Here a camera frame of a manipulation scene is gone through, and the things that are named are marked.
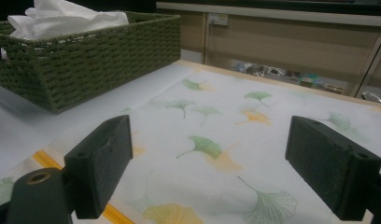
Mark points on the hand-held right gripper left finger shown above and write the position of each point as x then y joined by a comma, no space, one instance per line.
95,168

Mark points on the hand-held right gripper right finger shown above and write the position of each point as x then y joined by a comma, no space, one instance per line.
328,165

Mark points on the green woven basket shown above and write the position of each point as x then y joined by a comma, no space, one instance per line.
101,65

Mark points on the leaf-print storage bag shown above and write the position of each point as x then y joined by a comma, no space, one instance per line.
210,124

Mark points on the white cloth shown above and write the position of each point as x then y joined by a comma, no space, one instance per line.
70,21

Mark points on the white wall socket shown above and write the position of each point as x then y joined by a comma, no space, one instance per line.
218,19

